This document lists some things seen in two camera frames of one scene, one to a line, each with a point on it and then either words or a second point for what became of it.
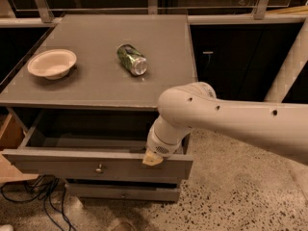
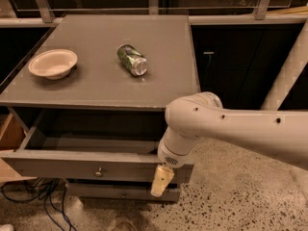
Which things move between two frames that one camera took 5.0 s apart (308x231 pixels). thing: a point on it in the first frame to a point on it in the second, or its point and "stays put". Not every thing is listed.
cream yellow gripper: (159, 145) to (169, 157)
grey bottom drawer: (133, 190) stays put
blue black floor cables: (49, 187) stays put
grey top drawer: (105, 145) stays put
